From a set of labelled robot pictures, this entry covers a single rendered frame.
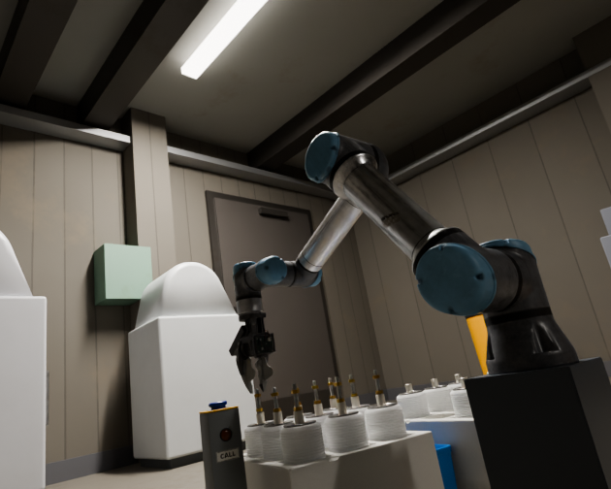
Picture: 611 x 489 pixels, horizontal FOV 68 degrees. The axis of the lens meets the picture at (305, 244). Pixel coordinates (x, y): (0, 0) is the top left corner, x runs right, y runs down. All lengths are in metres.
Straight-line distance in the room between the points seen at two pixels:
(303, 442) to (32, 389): 1.76
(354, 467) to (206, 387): 1.96
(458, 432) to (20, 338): 2.03
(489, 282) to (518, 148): 4.02
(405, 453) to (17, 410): 1.89
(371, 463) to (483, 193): 3.92
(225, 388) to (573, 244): 3.08
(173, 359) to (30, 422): 0.78
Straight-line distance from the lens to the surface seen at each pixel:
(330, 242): 1.22
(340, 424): 1.12
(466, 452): 1.37
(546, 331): 0.88
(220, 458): 1.05
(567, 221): 4.47
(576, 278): 4.41
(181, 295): 3.01
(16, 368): 2.59
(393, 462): 1.15
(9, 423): 2.57
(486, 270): 0.76
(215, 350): 3.01
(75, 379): 3.46
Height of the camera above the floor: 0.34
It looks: 17 degrees up
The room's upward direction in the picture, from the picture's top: 9 degrees counter-clockwise
